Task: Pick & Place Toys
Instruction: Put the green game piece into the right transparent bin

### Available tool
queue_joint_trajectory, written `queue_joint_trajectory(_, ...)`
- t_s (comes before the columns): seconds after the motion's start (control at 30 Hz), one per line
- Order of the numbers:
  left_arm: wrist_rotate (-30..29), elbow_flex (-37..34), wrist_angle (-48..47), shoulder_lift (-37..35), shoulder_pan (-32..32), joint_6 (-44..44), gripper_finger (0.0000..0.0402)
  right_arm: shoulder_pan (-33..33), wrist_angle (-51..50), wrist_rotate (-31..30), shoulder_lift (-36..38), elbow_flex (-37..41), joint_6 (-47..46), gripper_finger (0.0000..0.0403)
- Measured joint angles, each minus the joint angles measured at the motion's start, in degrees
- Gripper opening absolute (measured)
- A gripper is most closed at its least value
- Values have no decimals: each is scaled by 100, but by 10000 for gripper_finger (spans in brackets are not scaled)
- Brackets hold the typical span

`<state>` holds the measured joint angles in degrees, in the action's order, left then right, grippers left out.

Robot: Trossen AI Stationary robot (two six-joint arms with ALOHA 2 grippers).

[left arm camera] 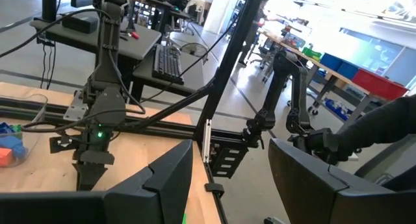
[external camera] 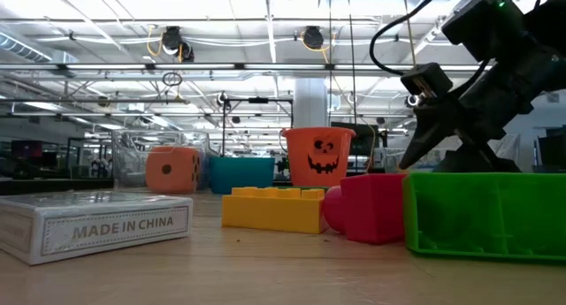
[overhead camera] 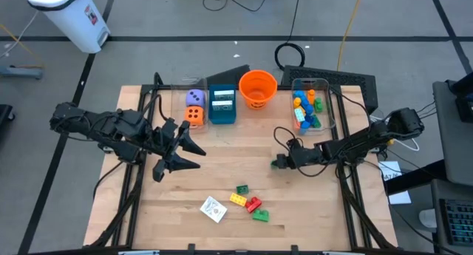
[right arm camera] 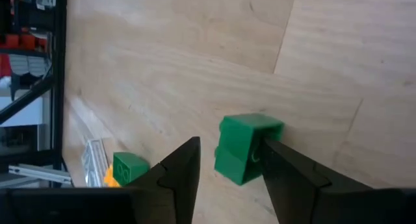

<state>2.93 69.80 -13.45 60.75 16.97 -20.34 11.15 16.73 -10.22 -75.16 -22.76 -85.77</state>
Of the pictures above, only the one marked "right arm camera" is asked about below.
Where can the dark green square brick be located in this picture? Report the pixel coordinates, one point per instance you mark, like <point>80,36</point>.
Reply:
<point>128,169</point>

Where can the small green toy block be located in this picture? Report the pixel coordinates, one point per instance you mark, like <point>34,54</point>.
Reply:
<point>237,143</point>

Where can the silver aluminium bar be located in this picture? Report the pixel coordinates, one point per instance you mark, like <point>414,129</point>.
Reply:
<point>39,173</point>

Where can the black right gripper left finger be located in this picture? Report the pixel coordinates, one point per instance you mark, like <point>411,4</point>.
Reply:
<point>130,207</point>

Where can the long yellow brick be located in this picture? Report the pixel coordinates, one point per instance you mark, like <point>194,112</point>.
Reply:
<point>110,180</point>

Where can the black shelf orange bins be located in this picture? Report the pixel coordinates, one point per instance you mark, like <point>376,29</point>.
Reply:
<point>19,42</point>

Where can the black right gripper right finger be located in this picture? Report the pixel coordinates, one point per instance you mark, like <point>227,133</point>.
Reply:
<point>325,207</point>

